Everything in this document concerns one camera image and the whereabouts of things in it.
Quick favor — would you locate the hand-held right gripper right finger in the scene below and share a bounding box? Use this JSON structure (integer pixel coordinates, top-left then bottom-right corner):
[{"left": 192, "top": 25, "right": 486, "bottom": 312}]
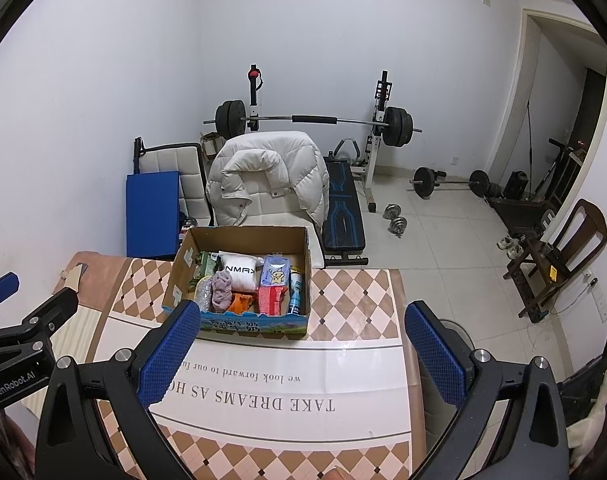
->
[{"left": 404, "top": 301, "right": 569, "bottom": 480}]

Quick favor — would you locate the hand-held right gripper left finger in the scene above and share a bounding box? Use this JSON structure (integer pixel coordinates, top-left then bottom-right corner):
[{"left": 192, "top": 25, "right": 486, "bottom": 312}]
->
[{"left": 34, "top": 300, "right": 201, "bottom": 480}]

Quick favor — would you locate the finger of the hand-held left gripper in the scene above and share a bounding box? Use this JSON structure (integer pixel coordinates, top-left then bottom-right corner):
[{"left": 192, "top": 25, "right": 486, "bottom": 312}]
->
[
  {"left": 0, "top": 287, "right": 80, "bottom": 355},
  {"left": 0, "top": 271, "right": 20, "bottom": 313}
]

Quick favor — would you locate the purple grey cloth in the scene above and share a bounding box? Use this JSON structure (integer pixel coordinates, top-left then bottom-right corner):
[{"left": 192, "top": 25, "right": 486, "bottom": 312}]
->
[{"left": 210, "top": 270, "right": 234, "bottom": 312}]

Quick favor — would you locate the orange packet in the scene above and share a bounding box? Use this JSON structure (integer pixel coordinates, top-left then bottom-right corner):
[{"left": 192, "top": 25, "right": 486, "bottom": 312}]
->
[{"left": 229, "top": 292, "right": 256, "bottom": 315}]

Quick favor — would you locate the green packet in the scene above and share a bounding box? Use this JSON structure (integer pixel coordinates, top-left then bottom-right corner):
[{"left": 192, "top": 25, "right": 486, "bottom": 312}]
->
[{"left": 196, "top": 251, "right": 221, "bottom": 281}]

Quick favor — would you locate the printed cardboard box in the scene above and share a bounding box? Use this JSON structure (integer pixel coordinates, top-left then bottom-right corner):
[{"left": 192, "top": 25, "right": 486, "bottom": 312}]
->
[{"left": 162, "top": 225, "right": 313, "bottom": 341}]

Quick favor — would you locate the white pillow pouch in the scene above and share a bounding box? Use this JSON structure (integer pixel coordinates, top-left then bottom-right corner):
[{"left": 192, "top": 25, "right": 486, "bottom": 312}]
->
[{"left": 218, "top": 251, "right": 264, "bottom": 292}]

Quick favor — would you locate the red packet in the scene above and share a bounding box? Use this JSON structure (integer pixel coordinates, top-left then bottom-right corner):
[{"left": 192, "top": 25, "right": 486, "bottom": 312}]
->
[{"left": 257, "top": 285, "right": 288, "bottom": 317}]

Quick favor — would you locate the light blue tissue pack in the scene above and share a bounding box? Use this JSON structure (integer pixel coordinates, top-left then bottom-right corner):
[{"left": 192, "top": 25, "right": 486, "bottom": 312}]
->
[{"left": 260, "top": 255, "right": 290, "bottom": 288}]

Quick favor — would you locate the blue tube packet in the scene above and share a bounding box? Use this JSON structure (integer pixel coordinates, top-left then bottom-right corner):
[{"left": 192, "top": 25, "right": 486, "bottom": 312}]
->
[{"left": 287, "top": 267, "right": 305, "bottom": 315}]

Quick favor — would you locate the person's left forearm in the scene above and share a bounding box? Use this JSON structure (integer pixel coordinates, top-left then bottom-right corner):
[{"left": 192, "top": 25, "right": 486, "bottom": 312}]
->
[{"left": 0, "top": 407, "right": 36, "bottom": 480}]

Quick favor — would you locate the cardboard scrap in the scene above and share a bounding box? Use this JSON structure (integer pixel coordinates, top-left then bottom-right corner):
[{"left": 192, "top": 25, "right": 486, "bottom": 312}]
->
[{"left": 58, "top": 262, "right": 89, "bottom": 293}]

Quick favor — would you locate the grey chair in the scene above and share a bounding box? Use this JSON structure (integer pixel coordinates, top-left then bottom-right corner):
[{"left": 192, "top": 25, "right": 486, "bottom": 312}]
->
[{"left": 408, "top": 317, "right": 465, "bottom": 443}]

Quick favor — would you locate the blue folded mat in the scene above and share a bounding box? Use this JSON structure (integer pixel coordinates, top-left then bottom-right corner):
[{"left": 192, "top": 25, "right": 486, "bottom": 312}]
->
[{"left": 126, "top": 170, "right": 181, "bottom": 261}]

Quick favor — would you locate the checkered printed tablecloth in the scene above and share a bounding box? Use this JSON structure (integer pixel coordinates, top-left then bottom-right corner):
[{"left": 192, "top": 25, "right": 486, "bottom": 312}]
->
[{"left": 90, "top": 257, "right": 427, "bottom": 480}]

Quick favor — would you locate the black router with antennas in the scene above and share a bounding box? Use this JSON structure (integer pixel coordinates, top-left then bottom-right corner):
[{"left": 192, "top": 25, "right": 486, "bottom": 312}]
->
[{"left": 558, "top": 325, "right": 607, "bottom": 411}]

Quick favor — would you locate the black low platform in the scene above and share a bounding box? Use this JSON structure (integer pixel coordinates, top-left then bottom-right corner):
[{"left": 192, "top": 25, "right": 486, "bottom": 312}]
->
[{"left": 491, "top": 195, "right": 557, "bottom": 238}]

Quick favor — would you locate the black blue weight bench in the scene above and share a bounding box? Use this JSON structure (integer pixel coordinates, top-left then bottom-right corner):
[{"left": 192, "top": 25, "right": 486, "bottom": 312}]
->
[{"left": 323, "top": 157, "right": 369, "bottom": 267}]

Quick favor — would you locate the floor barbell with plates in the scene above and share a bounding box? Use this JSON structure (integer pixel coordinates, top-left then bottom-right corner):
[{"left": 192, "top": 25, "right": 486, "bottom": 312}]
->
[{"left": 410, "top": 166, "right": 491, "bottom": 199}]

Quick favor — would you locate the white goose plush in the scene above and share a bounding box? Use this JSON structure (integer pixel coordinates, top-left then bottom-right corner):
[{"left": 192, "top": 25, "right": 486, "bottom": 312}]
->
[{"left": 566, "top": 350, "right": 607, "bottom": 471}]

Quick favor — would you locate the black cylinder speaker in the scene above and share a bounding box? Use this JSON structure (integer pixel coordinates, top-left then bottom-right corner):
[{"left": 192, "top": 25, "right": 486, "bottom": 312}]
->
[{"left": 503, "top": 170, "right": 529, "bottom": 198}]

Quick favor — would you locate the white quilted folding chair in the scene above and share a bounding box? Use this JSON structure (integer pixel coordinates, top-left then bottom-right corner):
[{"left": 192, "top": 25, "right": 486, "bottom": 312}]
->
[{"left": 133, "top": 137, "right": 214, "bottom": 226}]

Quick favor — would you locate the dark wooden chair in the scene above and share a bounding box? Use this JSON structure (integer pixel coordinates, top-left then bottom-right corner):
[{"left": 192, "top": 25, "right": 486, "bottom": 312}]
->
[{"left": 503, "top": 198, "right": 607, "bottom": 323}]

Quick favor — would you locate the white bench press rack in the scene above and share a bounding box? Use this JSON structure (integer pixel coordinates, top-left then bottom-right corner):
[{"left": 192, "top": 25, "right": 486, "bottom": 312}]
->
[{"left": 248, "top": 65, "right": 394, "bottom": 213}]

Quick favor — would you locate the white puffer jacket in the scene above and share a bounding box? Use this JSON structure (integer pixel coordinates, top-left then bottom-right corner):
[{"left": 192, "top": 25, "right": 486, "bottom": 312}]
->
[{"left": 206, "top": 131, "right": 330, "bottom": 227}]

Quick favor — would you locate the black kick scooter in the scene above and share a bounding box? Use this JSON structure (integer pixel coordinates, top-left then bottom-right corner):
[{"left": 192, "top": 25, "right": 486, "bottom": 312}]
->
[{"left": 531, "top": 137, "right": 584, "bottom": 201}]

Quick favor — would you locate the long black bar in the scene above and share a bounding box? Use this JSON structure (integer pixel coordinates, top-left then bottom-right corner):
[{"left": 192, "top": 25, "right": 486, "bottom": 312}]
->
[{"left": 526, "top": 100, "right": 534, "bottom": 186}]

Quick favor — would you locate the racked barbell with plates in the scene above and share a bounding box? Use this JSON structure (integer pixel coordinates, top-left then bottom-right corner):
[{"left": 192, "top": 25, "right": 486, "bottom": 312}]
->
[{"left": 203, "top": 101, "right": 423, "bottom": 148}]

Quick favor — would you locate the white wall power strip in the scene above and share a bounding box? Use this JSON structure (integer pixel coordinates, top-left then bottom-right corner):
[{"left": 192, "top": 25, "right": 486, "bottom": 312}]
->
[{"left": 583, "top": 270, "right": 607, "bottom": 323}]

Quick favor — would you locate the white door frame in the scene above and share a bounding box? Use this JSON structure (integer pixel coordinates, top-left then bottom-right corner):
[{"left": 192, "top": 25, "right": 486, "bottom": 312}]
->
[{"left": 488, "top": 7, "right": 607, "bottom": 211}]

